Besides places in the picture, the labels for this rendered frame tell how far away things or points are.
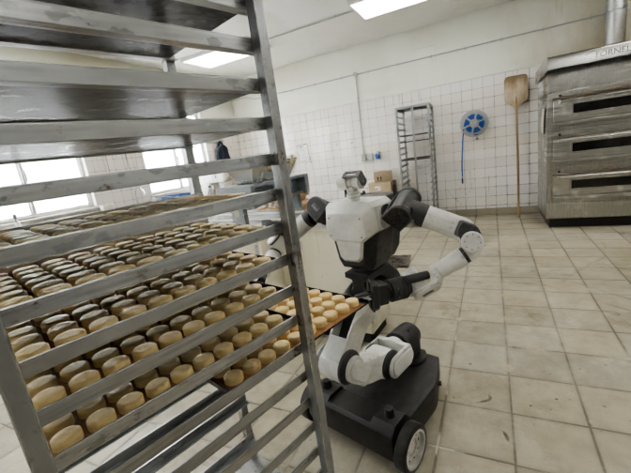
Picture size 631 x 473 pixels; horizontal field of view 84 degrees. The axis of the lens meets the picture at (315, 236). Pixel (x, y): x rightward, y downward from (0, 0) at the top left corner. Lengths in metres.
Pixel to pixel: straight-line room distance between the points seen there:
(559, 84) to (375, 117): 2.70
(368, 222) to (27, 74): 1.11
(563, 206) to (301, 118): 4.46
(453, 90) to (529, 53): 1.05
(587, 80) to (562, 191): 1.27
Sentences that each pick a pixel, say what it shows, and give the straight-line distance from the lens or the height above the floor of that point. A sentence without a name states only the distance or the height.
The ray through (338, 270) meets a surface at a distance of 2.41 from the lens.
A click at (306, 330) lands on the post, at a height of 0.84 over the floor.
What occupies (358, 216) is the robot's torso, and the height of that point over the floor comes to 1.05.
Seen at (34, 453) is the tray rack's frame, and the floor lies 0.93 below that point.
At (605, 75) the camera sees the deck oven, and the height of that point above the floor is 1.73.
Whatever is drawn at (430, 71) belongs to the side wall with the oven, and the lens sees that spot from 6.36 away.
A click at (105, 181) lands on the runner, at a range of 0.74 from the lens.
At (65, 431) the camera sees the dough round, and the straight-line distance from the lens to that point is 0.89.
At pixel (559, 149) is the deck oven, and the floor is 0.98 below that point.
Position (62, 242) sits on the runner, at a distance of 0.72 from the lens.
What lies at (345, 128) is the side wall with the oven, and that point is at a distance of 6.67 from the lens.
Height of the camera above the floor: 1.32
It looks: 13 degrees down
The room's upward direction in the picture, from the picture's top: 8 degrees counter-clockwise
